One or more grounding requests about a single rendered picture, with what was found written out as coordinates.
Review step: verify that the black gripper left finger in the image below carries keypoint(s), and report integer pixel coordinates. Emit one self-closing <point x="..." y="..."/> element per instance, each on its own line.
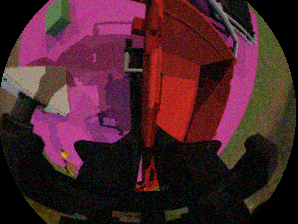
<point x="125" y="153"/>

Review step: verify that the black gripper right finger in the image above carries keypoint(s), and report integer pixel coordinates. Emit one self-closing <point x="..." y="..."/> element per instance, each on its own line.
<point x="169" y="151"/>

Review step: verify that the small green block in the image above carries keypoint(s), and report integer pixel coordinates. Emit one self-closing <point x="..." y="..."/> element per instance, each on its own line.
<point x="57" y="17"/>

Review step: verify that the small yellow block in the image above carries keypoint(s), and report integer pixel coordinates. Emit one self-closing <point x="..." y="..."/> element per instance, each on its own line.
<point x="65" y="154"/>

